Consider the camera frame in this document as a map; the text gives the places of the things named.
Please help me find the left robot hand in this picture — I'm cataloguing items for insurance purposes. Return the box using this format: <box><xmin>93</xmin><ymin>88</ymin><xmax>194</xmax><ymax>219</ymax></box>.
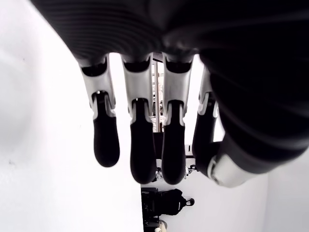
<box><xmin>30</xmin><ymin>0</ymin><xmax>309</xmax><ymax>188</ymax></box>

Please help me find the black equipment in background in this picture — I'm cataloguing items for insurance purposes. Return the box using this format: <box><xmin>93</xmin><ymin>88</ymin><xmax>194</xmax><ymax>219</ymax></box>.
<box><xmin>141</xmin><ymin>188</ymin><xmax>195</xmax><ymax>218</ymax></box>

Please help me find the metal rack frame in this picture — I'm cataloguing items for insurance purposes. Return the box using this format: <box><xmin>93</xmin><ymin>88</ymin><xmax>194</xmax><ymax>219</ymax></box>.
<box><xmin>151</xmin><ymin>60</ymin><xmax>166</xmax><ymax>133</ymax></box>

